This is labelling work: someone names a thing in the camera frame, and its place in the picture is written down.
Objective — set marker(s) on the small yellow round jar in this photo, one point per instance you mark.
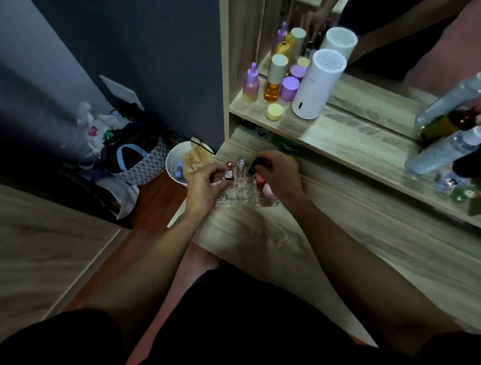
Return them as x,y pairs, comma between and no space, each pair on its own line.
275,111

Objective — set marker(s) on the small clear trinket packet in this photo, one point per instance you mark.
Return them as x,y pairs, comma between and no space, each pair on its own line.
449,183

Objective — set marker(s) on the purple round jar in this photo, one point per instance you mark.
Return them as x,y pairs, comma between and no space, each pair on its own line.
289,89

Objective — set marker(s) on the purple gradient dropper bottle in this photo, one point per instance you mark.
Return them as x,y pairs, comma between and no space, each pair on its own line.
251,85

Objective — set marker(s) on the white waste bin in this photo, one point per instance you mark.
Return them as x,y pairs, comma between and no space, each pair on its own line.
176,165

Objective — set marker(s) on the white flat board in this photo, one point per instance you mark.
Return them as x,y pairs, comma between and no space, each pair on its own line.
121,92

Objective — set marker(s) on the person's right fingers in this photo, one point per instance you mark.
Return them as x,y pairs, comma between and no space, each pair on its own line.
260,164

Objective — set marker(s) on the person's left thumb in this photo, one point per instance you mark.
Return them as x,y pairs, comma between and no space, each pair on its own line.
222,182

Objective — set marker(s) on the clear spray bottle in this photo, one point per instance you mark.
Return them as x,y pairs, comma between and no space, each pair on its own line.
447,100
445,151

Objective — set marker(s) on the dark olive glass bottle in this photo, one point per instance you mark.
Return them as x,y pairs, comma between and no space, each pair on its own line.
449,126

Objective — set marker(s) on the patterned tote bag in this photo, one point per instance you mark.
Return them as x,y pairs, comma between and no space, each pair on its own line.
137,158

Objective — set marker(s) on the person's bare leg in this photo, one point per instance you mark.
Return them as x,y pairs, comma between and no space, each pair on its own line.
184,278

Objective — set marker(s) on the clear silver-capped lipstick tube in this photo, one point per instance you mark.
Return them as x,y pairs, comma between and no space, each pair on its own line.
241,167

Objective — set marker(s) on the person's black shorts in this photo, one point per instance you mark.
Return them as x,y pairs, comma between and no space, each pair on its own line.
240,323

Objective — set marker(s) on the wooden vanity shelf unit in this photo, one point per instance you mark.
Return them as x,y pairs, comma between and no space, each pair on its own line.
357,143

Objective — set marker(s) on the amber bottle with beige cap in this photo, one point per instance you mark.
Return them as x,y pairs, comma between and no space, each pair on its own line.
275,77

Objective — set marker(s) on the green round container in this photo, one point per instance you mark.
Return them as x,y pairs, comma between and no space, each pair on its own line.
287,144

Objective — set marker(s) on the person's right hand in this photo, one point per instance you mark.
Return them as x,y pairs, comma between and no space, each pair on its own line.
282,176

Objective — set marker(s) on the white cylindrical humidifier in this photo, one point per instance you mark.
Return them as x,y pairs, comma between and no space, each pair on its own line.
317,86

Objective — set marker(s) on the person's right forearm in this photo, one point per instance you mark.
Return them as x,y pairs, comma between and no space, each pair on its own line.
360,274

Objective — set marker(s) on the wall mirror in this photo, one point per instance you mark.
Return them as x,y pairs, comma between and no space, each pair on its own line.
375,45

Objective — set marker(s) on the light wooden furniture panel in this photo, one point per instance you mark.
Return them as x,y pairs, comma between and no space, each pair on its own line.
49,255

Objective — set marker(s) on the person's left forearm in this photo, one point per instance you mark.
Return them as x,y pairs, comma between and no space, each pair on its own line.
150,270

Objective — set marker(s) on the person's left hand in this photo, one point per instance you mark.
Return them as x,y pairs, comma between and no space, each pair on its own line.
201,191

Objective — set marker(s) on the black lipstick tube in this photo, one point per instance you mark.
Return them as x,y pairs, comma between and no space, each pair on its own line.
255,166

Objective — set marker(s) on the crumpled beige tissue paper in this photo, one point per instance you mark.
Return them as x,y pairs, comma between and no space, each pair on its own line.
195,160

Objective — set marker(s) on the small green trinket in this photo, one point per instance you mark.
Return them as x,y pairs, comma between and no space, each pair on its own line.
464,194

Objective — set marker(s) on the white plastic bag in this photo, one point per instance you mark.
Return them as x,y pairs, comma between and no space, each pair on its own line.
94,126

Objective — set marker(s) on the clear acrylic cosmetics organizer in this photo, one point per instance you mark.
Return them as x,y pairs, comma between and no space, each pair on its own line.
244,196

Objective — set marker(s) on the silver lipstick with red top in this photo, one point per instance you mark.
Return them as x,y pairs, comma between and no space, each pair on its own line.
229,173

